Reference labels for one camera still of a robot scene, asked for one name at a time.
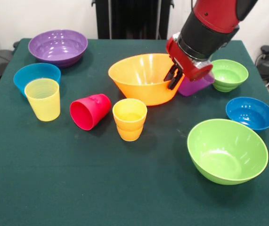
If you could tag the dark blue bowl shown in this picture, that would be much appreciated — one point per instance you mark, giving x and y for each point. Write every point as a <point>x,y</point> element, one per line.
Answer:
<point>249,115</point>

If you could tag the red cup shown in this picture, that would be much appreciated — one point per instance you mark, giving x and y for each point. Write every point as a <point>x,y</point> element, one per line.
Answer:
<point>89,113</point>

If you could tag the yellow cup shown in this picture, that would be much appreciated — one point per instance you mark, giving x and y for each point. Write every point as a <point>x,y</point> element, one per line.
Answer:
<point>129,122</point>

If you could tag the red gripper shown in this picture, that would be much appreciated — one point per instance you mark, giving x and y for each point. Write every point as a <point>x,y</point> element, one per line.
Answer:
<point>186,62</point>

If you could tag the large purple bowl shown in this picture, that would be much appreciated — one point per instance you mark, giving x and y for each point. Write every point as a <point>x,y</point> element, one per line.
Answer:
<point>59,51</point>

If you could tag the dark green table cloth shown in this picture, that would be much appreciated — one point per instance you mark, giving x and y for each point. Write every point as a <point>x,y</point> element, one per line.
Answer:
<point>77,176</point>

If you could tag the purple cup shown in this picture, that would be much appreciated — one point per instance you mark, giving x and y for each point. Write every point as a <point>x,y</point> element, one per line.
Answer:
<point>192,89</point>

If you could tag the small green bowl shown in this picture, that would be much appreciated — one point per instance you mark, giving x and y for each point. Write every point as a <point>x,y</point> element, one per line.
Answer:
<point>232,77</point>

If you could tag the large orange bowl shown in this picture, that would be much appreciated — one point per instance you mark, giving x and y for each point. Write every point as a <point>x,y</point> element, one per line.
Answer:
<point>143,94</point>

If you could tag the light blue bowl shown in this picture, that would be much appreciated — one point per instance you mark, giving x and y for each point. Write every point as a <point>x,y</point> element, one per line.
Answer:
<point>37,70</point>

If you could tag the translucent yellow-green cup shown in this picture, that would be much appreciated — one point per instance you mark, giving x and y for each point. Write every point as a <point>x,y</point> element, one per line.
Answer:
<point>43,101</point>

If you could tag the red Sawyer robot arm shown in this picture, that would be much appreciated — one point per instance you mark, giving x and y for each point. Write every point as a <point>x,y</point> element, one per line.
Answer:
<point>209,28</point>

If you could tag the large green bowl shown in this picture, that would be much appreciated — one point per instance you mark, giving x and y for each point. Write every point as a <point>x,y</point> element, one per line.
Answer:
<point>226,155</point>

